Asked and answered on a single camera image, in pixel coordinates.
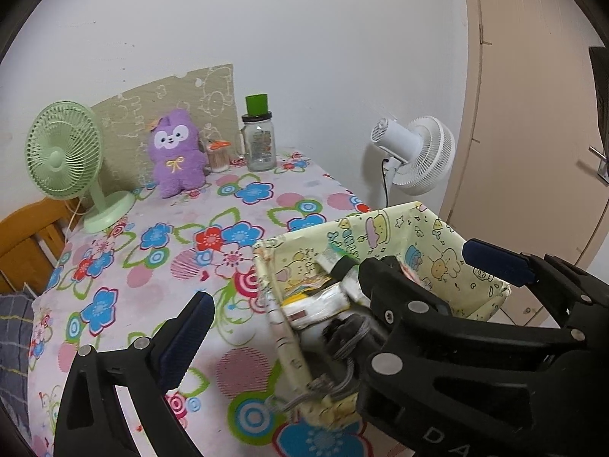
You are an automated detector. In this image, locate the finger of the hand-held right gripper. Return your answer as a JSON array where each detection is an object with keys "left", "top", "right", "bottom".
[
  {"left": 358, "top": 256, "right": 589, "bottom": 384},
  {"left": 464, "top": 239, "right": 609, "bottom": 358}
]

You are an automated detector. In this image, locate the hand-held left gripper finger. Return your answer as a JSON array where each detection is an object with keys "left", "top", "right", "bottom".
[{"left": 53, "top": 290, "right": 216, "bottom": 457}]

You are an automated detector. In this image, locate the pink cartoon print packet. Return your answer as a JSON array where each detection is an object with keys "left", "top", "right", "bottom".
[{"left": 402, "top": 261, "right": 431, "bottom": 291}]

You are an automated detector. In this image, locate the yellow cartoon fabric basket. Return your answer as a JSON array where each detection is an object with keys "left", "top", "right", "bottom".
[{"left": 252, "top": 201, "right": 512, "bottom": 427}]

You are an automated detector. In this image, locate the grey braided cord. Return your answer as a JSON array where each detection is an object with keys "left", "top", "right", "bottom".
[{"left": 266, "top": 316, "right": 376, "bottom": 415}]

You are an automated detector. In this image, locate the white tissue packet brown label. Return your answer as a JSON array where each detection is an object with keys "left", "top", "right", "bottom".
[{"left": 282, "top": 282, "right": 355, "bottom": 330}]

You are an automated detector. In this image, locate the floral tablecloth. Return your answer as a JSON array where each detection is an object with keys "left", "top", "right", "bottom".
[{"left": 26, "top": 147, "right": 395, "bottom": 457}]

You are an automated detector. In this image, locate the white clip fan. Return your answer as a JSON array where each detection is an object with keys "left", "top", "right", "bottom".
[{"left": 370, "top": 115, "right": 456, "bottom": 197}]

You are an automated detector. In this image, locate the purple plush toy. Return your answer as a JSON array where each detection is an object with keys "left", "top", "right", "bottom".
[{"left": 147, "top": 109, "right": 209, "bottom": 199}]

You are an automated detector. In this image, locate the grey plaid pillow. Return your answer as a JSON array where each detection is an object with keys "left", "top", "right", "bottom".
[{"left": 0, "top": 292, "right": 39, "bottom": 443}]

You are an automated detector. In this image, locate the cotton swab jar orange lid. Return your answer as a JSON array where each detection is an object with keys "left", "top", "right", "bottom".
[{"left": 206, "top": 139, "right": 231, "bottom": 173}]

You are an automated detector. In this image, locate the wooden bed headboard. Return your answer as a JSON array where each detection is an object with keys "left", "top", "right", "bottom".
[{"left": 0, "top": 198, "right": 84, "bottom": 296}]

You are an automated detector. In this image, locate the glass mug jar green lid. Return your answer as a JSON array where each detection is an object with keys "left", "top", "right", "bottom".
[{"left": 236, "top": 94, "right": 277, "bottom": 172}]

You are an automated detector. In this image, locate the green desk fan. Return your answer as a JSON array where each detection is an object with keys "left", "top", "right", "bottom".
[{"left": 25, "top": 101, "right": 136, "bottom": 235}]

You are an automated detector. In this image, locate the cartoon print cardboard panel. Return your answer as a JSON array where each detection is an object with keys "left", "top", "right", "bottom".
[{"left": 90, "top": 63, "right": 239, "bottom": 189}]

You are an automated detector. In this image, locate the black fan cable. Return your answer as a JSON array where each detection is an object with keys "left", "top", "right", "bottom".
[{"left": 381, "top": 157, "right": 392, "bottom": 208}]

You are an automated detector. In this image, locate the metal door handle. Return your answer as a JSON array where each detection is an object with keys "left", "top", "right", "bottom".
[{"left": 589, "top": 145, "right": 609, "bottom": 187}]

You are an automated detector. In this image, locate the white fan cable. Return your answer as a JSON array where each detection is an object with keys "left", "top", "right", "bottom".
[{"left": 65, "top": 197, "right": 81, "bottom": 241}]

